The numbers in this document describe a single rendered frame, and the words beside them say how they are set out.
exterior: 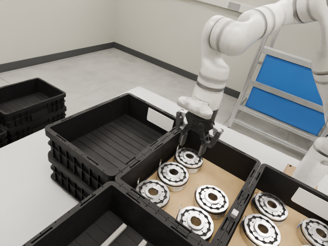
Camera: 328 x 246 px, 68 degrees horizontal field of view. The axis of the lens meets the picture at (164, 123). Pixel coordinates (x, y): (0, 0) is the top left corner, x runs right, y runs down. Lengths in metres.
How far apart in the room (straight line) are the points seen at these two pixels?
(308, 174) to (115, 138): 0.74
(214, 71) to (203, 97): 0.07
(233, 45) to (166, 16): 3.39
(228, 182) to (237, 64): 2.75
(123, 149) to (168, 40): 3.13
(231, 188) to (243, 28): 0.54
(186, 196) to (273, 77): 1.93
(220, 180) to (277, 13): 0.54
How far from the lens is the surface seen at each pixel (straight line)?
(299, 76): 2.53
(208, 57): 0.58
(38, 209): 0.91
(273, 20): 0.64
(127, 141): 0.94
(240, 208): 0.70
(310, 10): 0.78
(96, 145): 0.92
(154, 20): 4.01
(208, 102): 0.59
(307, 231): 0.86
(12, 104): 1.84
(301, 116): 2.64
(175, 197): 0.78
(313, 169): 1.05
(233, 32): 0.53
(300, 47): 3.36
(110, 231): 0.69
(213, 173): 0.90
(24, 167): 1.05
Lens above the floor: 1.42
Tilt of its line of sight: 33 degrees down
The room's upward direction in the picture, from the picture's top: 12 degrees clockwise
